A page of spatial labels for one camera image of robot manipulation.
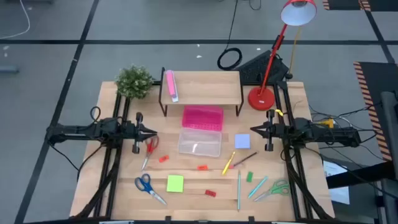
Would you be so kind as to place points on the pink-lidded clear pencil case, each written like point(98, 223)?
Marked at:
point(202, 118)

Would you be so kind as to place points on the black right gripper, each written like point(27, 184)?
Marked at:
point(280, 131)

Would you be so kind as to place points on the black metal table frame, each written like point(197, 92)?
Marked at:
point(109, 193)

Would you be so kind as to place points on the red desk lamp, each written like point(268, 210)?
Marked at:
point(261, 98)

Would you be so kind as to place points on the wooden shelf riser black legs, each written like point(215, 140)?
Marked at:
point(205, 87)

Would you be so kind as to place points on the yellow pencil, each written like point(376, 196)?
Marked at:
point(228, 163)

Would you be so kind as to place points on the black hazard-striped floor mat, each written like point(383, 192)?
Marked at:
point(348, 3)
point(377, 77)

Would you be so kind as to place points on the long teal pencil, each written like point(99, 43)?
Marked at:
point(238, 190)

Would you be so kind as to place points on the orange rectangular eraser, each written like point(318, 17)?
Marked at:
point(202, 167)

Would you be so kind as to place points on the green sticky note pad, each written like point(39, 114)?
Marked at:
point(175, 183)

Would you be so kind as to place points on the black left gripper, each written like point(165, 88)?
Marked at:
point(136, 132)

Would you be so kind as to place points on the white paper sheet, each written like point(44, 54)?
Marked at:
point(340, 195)
point(242, 141)

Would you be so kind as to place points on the green rectangular eraser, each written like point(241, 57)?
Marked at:
point(249, 176)

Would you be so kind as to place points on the short teal pen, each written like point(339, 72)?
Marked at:
point(258, 187)

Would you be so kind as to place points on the red rectangular eraser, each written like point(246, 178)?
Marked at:
point(210, 193)

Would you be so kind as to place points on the potted green plant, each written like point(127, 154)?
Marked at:
point(134, 81)

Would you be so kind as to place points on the dark pencil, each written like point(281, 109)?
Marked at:
point(244, 160)

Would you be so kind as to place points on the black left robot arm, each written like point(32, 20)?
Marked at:
point(77, 130)

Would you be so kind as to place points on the grey floor block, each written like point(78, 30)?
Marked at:
point(8, 69)

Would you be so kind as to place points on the black keyboard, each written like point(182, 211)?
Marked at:
point(253, 70)

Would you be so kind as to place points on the pink and white stapler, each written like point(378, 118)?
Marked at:
point(171, 84)

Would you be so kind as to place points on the grey and black stand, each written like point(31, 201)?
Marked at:
point(388, 124)

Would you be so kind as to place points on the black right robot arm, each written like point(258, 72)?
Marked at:
point(326, 133)

